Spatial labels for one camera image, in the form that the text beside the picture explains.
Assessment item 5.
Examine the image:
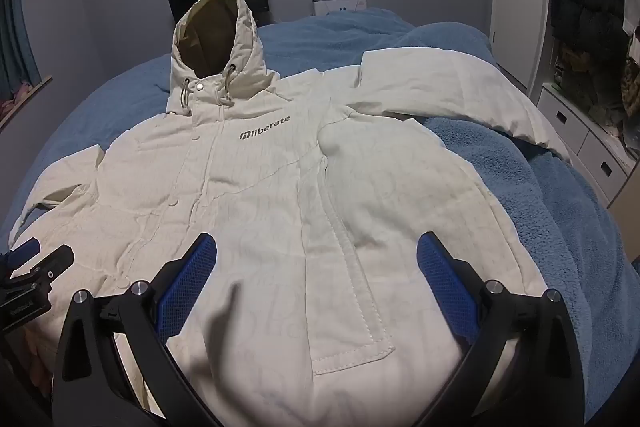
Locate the white drawer cabinet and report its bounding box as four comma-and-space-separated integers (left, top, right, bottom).
536, 84, 632, 208

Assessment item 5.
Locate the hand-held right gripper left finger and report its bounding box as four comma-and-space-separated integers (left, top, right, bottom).
50, 232, 222, 427

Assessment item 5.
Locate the camouflage garment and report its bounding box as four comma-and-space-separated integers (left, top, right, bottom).
554, 39, 640, 132

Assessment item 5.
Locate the white box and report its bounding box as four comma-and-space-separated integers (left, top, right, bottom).
311, 0, 369, 16

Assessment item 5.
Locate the wooden window sill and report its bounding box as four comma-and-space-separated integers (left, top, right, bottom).
0, 76, 54, 128

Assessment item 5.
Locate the blue fleece blanket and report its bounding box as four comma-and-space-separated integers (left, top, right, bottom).
0, 7, 640, 427

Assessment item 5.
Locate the teal curtain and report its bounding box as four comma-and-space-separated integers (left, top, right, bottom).
0, 0, 42, 100

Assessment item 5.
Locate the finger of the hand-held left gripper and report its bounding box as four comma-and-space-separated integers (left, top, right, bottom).
9, 244, 76, 294
0, 238, 42, 279

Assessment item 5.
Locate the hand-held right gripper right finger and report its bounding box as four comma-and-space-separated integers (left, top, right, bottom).
416, 231, 587, 427

